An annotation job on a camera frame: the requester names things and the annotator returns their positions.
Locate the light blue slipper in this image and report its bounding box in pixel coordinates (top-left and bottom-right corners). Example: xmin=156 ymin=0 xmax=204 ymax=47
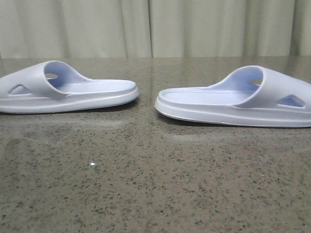
xmin=155 ymin=66 xmax=311 ymax=127
xmin=0 ymin=60 xmax=139 ymax=114

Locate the beige background curtain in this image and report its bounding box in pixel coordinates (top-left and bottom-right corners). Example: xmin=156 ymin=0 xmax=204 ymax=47
xmin=0 ymin=0 xmax=311 ymax=58

